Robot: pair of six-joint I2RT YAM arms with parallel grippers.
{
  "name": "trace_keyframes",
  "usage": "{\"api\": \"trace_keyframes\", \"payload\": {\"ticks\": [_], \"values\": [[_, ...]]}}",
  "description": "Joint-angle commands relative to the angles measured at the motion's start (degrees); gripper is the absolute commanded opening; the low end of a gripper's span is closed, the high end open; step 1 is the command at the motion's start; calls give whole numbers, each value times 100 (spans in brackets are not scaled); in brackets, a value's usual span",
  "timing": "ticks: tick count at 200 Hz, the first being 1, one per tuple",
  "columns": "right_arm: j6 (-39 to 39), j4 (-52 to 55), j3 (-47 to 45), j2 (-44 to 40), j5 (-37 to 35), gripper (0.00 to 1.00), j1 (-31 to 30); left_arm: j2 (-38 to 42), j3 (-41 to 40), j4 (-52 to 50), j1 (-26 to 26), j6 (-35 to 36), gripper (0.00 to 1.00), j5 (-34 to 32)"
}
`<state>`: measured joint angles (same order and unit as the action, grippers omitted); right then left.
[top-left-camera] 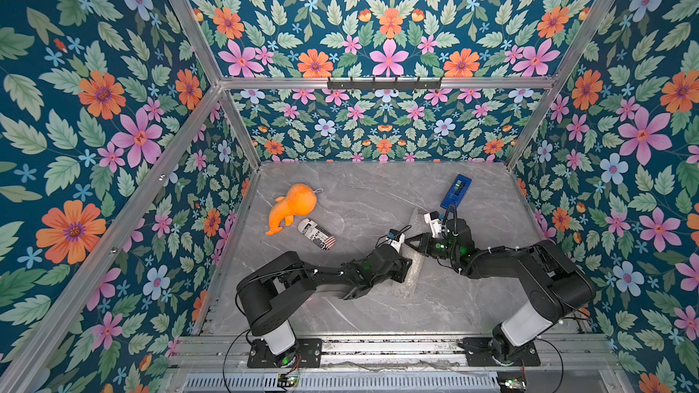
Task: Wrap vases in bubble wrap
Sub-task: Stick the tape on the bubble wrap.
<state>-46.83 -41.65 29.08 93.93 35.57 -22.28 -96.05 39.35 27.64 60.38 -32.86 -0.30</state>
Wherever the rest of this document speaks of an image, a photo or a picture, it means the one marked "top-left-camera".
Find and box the orange whale toy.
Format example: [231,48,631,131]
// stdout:
[266,184,318,236]

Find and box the black white patterned can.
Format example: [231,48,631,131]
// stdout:
[298,218,336,250]

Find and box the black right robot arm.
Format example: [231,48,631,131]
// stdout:
[405,218,596,365]

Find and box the black wall hook rail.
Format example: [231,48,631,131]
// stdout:
[326,76,442,91]

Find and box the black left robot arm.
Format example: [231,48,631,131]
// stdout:
[236,243,412,360]

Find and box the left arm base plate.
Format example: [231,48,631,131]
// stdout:
[247,338,323,369]

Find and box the blue rectangular box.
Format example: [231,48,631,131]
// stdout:
[441,175,471,210]

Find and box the clear bubble wrap sheet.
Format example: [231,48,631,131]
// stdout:
[393,207,433,299]

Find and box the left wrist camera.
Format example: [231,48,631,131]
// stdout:
[386,229,405,253]

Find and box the white perforated cable tray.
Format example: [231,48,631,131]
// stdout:
[183,372,501,392]

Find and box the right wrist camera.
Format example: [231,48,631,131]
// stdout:
[423,211,443,238]

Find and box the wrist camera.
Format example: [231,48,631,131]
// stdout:
[423,211,443,238]
[386,229,405,253]

